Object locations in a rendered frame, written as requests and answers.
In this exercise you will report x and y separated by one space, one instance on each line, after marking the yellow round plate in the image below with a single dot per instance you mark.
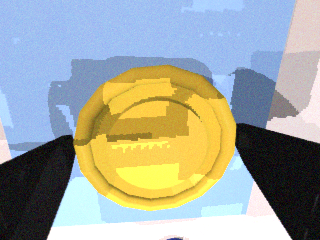
155 137

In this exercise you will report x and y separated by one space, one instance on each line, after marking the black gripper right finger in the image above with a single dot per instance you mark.
286 169

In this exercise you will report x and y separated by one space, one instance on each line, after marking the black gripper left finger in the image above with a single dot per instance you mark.
32 186

